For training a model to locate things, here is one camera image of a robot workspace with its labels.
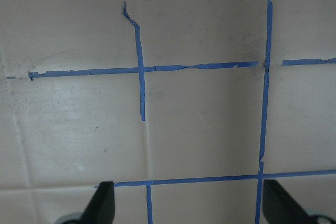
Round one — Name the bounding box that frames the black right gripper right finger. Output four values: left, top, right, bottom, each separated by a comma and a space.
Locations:
262, 179, 314, 224

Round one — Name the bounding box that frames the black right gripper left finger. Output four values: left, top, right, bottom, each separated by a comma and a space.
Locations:
81, 182, 115, 224

